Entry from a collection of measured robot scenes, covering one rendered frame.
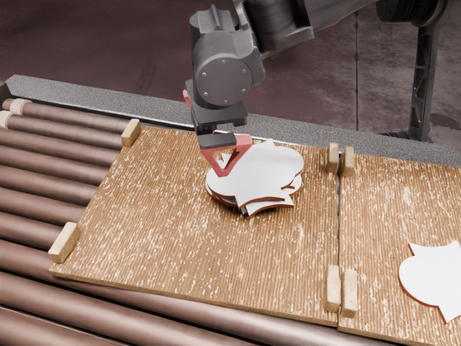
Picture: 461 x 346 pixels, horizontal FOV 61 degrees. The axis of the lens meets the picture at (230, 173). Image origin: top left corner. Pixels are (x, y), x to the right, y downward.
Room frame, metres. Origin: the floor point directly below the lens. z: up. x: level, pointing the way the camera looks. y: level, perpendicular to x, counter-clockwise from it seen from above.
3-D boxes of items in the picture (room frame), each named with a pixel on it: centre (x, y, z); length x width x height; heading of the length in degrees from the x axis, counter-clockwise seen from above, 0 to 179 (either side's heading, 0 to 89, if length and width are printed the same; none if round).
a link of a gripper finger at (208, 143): (0.41, 0.01, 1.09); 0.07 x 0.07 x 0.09; 14
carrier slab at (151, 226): (0.44, 0.03, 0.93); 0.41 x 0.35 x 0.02; 79
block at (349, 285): (0.26, -0.16, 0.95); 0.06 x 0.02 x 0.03; 168
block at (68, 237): (0.34, 0.25, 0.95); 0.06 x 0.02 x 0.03; 169
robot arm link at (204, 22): (0.43, 0.02, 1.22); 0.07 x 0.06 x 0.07; 7
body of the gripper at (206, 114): (0.44, 0.02, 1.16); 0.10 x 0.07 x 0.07; 14
